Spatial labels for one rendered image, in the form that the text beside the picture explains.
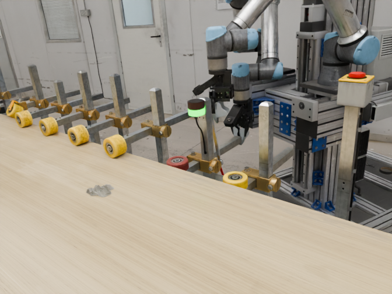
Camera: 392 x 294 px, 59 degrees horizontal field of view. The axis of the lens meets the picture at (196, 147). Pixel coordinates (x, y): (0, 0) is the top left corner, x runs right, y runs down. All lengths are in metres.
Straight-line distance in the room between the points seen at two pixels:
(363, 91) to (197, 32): 3.57
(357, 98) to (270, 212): 0.37
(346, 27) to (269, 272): 1.05
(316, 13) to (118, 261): 1.51
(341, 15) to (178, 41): 3.27
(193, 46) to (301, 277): 3.90
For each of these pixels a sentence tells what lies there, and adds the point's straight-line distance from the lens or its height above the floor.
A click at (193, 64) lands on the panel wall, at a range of 4.50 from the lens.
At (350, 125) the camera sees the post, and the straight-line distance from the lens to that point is 1.02.
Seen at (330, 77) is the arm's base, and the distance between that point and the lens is 1.69.
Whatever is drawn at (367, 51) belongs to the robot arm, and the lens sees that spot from 1.56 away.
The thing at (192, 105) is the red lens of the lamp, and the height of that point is 1.10.
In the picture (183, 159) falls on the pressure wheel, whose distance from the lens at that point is 1.26.
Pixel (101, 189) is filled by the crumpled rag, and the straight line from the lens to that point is 1.11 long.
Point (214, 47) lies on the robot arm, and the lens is 1.28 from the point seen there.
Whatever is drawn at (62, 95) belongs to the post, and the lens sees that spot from 2.02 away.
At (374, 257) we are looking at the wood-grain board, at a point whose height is 0.90.
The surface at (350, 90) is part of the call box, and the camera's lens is 0.97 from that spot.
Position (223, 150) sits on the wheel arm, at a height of 0.85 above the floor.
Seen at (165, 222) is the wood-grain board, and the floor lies 0.90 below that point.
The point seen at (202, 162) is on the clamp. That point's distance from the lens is 1.32.
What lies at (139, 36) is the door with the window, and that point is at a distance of 4.98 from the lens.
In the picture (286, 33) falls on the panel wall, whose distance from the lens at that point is 3.92.
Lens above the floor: 1.43
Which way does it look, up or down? 23 degrees down
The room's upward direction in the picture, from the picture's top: 5 degrees counter-clockwise
